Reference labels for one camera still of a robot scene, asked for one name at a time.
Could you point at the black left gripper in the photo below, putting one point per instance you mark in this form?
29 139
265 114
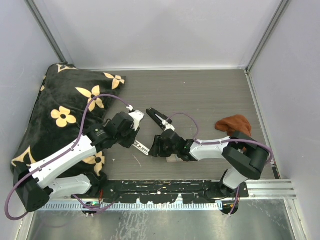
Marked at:
133 132

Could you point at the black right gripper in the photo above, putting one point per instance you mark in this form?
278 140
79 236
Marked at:
156 149

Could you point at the red white staple box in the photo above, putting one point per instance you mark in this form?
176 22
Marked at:
174 159

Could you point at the black stapler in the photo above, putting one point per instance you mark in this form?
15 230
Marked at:
157 117

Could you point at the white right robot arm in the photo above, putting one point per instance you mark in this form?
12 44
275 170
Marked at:
246 156

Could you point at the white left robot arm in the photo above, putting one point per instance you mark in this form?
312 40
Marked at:
40 182

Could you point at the black floral cushion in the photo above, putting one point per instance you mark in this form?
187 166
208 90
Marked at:
65 94

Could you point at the orange brown cloth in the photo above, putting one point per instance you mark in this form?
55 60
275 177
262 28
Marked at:
234 123

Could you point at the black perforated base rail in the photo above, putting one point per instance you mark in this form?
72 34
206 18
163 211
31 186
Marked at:
164 191

